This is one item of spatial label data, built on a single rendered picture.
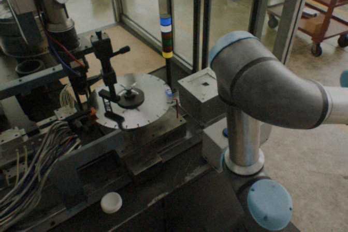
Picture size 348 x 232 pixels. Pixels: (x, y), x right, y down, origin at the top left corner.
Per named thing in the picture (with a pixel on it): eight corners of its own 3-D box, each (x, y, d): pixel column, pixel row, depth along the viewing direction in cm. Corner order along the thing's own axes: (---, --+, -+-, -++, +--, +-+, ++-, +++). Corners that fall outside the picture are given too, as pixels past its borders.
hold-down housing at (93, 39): (116, 77, 102) (105, 25, 89) (120, 84, 99) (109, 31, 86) (100, 81, 101) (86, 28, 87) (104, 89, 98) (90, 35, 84)
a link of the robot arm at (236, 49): (238, 208, 89) (230, 71, 52) (219, 169, 100) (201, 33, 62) (273, 194, 90) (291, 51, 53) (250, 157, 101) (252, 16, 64)
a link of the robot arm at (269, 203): (255, 248, 80) (263, 226, 71) (233, 204, 90) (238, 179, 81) (293, 235, 83) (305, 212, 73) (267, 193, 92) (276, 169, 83)
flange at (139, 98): (123, 87, 118) (122, 82, 116) (148, 91, 116) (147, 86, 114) (111, 104, 110) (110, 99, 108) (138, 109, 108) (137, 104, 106)
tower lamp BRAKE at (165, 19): (167, 19, 123) (167, 12, 121) (173, 23, 120) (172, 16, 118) (158, 22, 121) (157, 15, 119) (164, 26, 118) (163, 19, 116)
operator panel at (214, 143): (250, 125, 128) (255, 100, 118) (269, 140, 121) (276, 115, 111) (201, 155, 116) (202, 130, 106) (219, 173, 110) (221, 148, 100)
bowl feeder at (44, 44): (61, 46, 182) (41, -12, 158) (79, 69, 163) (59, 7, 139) (8, 62, 169) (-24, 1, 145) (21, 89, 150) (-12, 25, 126)
